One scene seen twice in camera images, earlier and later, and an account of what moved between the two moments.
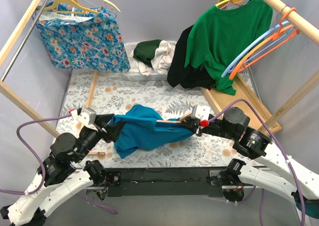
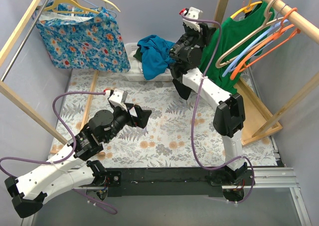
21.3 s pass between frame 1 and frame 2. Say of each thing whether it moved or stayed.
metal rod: stayed
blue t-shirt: moved
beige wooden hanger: moved
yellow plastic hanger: stayed
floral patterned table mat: stayed
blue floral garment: stayed
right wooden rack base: stayed
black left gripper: moved
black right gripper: moved
